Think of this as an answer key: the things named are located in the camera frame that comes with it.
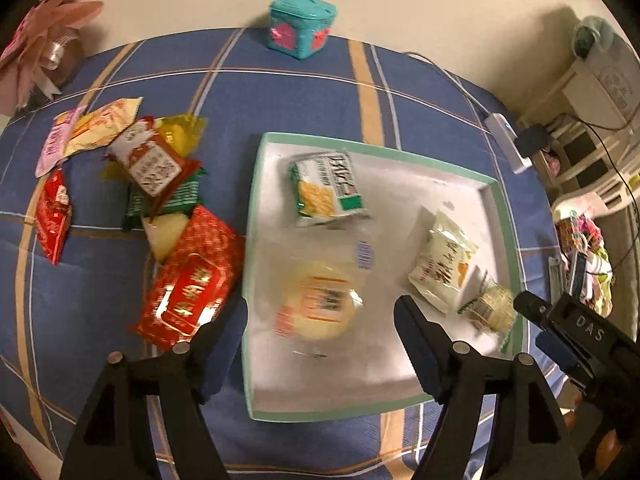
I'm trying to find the pale yellow cake packet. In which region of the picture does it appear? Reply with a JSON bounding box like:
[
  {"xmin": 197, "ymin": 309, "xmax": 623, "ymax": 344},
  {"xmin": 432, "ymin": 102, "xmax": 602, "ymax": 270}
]
[{"xmin": 141, "ymin": 212, "xmax": 193, "ymax": 263}]

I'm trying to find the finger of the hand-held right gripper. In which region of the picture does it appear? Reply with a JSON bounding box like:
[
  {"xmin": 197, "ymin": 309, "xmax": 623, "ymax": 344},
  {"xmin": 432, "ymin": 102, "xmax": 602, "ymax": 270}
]
[
  {"xmin": 535, "ymin": 332, "xmax": 589, "ymax": 391},
  {"xmin": 513, "ymin": 291, "xmax": 552, "ymax": 329}
]

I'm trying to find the large red gold snack packet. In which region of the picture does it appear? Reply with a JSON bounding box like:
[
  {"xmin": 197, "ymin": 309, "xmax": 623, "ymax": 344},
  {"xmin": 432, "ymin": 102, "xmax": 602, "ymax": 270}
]
[{"xmin": 129, "ymin": 205, "xmax": 246, "ymax": 353}]

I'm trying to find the small teal desk fan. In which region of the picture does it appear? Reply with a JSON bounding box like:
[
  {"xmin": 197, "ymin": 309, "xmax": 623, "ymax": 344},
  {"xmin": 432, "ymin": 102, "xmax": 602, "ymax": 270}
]
[{"xmin": 572, "ymin": 15, "xmax": 615, "ymax": 59}]

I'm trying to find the yellow and white snack packet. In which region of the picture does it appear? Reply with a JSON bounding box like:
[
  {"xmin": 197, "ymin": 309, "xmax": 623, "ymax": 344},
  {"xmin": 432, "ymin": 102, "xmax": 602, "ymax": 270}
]
[{"xmin": 54, "ymin": 97, "xmax": 143, "ymax": 158}]

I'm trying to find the pink snack packet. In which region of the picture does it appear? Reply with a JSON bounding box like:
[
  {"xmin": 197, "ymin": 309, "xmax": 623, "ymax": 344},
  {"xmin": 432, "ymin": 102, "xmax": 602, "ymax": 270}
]
[{"xmin": 35, "ymin": 107, "xmax": 88, "ymax": 178}]

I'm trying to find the white power strip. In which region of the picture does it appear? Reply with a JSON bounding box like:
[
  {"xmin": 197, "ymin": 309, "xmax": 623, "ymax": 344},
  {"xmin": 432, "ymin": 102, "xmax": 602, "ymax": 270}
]
[{"xmin": 482, "ymin": 113, "xmax": 533, "ymax": 175}]

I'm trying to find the small red snack packet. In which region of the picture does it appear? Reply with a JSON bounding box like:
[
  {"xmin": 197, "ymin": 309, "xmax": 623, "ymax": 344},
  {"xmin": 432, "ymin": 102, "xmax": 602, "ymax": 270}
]
[{"xmin": 36, "ymin": 167, "xmax": 73, "ymax": 266}]

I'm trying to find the grey flat device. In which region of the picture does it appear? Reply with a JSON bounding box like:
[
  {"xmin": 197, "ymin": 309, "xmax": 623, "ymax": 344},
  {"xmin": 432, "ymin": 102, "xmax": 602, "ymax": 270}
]
[{"xmin": 547, "ymin": 257, "xmax": 567, "ymax": 294}]

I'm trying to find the colourful mosaic cube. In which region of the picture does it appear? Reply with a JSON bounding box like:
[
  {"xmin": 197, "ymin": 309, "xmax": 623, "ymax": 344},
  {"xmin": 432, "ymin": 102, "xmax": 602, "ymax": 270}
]
[{"xmin": 555, "ymin": 212, "xmax": 584, "ymax": 254}]

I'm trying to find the black charger plug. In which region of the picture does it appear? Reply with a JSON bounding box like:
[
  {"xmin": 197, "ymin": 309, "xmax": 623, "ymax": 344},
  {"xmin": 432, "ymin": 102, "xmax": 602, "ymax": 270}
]
[{"xmin": 515, "ymin": 125, "xmax": 553, "ymax": 158}]

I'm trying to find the white tray with teal rim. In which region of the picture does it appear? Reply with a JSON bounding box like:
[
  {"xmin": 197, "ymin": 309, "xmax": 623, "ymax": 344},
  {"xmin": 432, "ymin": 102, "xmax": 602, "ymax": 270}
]
[{"xmin": 241, "ymin": 132, "xmax": 527, "ymax": 422}]

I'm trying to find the red and white snack packet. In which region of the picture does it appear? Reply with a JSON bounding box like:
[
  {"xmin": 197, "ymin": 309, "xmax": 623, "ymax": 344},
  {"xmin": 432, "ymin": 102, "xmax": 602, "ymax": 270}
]
[{"xmin": 105, "ymin": 116, "xmax": 188, "ymax": 198}]

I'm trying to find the green and white snack packet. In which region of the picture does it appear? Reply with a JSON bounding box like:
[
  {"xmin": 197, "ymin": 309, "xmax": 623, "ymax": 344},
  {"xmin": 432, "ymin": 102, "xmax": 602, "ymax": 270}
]
[{"xmin": 287, "ymin": 151, "xmax": 371, "ymax": 228}]

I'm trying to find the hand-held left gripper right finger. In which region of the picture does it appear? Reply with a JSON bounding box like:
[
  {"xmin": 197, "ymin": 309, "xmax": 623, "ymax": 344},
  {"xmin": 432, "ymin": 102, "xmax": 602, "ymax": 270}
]
[{"xmin": 393, "ymin": 295, "xmax": 583, "ymax": 480}]

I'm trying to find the pink paper flower bouquet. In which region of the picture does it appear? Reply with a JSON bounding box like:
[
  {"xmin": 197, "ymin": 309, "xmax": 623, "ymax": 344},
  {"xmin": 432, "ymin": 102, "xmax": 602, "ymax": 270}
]
[{"xmin": 0, "ymin": 0, "xmax": 103, "ymax": 116}]

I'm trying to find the yellow clear snack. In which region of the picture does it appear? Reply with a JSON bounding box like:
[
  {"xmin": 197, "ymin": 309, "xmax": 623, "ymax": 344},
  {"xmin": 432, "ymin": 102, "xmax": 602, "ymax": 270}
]
[{"xmin": 100, "ymin": 114, "xmax": 208, "ymax": 181}]

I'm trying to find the pile of colourful trinkets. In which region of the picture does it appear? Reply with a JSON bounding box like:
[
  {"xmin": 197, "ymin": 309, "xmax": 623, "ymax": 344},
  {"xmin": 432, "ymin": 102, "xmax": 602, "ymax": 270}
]
[{"xmin": 552, "ymin": 205, "xmax": 617, "ymax": 318}]

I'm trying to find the thin black cable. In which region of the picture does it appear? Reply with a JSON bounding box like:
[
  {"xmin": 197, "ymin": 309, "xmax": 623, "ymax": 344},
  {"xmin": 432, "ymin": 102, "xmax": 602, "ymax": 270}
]
[{"xmin": 542, "ymin": 112, "xmax": 640, "ymax": 273}]

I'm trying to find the cream plastic shelf rack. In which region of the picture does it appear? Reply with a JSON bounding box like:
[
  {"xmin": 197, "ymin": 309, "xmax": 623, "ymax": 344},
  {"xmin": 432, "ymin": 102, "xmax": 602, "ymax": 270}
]
[{"xmin": 515, "ymin": 7, "xmax": 640, "ymax": 217}]

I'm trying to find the small teal gift box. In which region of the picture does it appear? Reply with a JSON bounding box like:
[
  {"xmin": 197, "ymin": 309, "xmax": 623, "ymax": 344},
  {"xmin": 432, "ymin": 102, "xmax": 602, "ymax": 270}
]
[{"xmin": 266, "ymin": 0, "xmax": 337, "ymax": 60}]

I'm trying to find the dark green snack packet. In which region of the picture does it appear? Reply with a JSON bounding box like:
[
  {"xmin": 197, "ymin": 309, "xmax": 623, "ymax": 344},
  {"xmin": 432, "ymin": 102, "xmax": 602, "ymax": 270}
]
[{"xmin": 122, "ymin": 157, "xmax": 210, "ymax": 233}]

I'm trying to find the white power cable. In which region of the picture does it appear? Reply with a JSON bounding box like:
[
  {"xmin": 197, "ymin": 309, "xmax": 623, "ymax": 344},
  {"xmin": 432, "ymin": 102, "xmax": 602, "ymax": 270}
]
[{"xmin": 402, "ymin": 51, "xmax": 493, "ymax": 121}]

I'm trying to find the round pastry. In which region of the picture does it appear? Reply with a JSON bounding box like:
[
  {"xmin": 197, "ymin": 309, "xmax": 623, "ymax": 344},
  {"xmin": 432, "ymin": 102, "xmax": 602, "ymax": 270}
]
[{"xmin": 272, "ymin": 230, "xmax": 376, "ymax": 356}]

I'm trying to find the clear oat cookie packet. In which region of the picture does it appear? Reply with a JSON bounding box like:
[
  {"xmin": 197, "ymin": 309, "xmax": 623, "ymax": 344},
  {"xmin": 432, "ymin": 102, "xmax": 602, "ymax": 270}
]
[{"xmin": 457, "ymin": 280, "xmax": 521, "ymax": 356}]

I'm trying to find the cream snack packet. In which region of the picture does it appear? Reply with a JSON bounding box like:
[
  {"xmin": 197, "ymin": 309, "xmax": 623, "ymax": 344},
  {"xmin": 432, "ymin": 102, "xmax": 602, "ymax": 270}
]
[{"xmin": 407, "ymin": 210, "xmax": 480, "ymax": 315}]

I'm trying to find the black smartphone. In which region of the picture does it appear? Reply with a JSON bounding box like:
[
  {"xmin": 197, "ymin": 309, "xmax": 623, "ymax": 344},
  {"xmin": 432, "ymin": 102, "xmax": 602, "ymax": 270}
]
[{"xmin": 565, "ymin": 252, "xmax": 589, "ymax": 302}]

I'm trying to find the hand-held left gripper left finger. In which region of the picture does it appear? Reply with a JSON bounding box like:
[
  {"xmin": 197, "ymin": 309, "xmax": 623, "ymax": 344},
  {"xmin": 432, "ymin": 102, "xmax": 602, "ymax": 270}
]
[{"xmin": 59, "ymin": 297, "xmax": 249, "ymax": 480}]

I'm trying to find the blue plaid bedsheet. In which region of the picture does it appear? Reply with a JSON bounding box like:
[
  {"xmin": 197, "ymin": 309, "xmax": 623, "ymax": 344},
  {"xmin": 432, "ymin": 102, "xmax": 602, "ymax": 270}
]
[{"xmin": 0, "ymin": 27, "xmax": 576, "ymax": 480}]

